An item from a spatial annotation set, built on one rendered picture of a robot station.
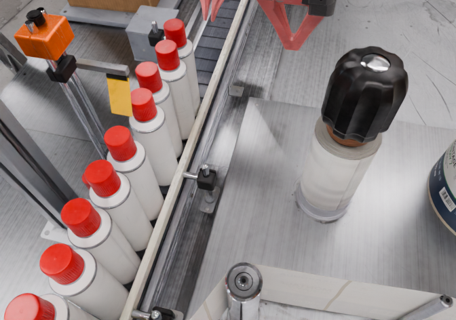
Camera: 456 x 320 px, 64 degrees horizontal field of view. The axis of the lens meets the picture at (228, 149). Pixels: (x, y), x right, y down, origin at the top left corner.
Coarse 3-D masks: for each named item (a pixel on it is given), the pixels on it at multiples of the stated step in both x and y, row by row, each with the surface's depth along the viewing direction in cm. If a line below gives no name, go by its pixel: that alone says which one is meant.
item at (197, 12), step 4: (200, 4) 81; (196, 8) 80; (200, 8) 80; (196, 12) 79; (200, 12) 80; (192, 16) 78; (196, 16) 78; (192, 20) 77; (196, 20) 78; (188, 24) 77; (192, 24) 77; (188, 28) 76; (192, 28) 77; (188, 32) 75; (192, 32) 77; (188, 36) 75
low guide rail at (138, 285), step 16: (240, 16) 86; (224, 48) 79; (224, 64) 78; (208, 96) 71; (192, 128) 67; (192, 144) 65; (176, 176) 61; (176, 192) 61; (160, 224) 56; (160, 240) 57; (144, 256) 54; (144, 272) 52; (128, 304) 50
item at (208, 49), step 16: (224, 0) 95; (240, 0) 95; (224, 16) 91; (208, 32) 88; (224, 32) 88; (208, 48) 85; (208, 64) 82; (208, 80) 79; (208, 112) 74; (192, 160) 67; (128, 288) 55; (144, 288) 55
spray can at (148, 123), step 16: (144, 96) 49; (144, 112) 49; (160, 112) 52; (144, 128) 51; (160, 128) 52; (144, 144) 54; (160, 144) 54; (160, 160) 57; (176, 160) 62; (160, 176) 61
